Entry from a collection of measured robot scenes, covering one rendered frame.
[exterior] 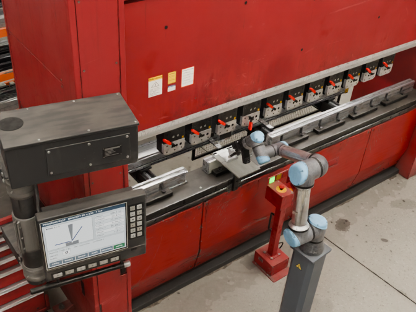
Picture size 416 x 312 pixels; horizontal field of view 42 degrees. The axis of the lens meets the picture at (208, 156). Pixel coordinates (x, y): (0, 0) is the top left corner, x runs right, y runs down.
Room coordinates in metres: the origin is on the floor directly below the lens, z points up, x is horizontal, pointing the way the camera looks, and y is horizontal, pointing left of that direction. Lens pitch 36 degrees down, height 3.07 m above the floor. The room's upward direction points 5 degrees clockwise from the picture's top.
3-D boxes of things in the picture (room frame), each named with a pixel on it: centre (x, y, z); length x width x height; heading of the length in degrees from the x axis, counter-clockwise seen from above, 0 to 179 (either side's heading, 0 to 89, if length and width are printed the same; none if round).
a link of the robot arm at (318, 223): (2.29, -0.66, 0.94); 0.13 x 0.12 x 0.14; 124
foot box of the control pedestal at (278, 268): (2.83, -0.56, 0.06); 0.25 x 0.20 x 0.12; 40
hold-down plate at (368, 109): (3.75, -1.21, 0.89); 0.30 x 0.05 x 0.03; 130
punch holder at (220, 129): (2.88, -0.08, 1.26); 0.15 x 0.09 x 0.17; 130
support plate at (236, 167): (2.78, -0.19, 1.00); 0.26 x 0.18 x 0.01; 40
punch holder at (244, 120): (3.01, -0.23, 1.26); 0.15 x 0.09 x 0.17; 130
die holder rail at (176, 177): (2.55, 0.33, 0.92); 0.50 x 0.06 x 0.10; 130
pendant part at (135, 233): (1.64, 0.47, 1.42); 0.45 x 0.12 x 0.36; 118
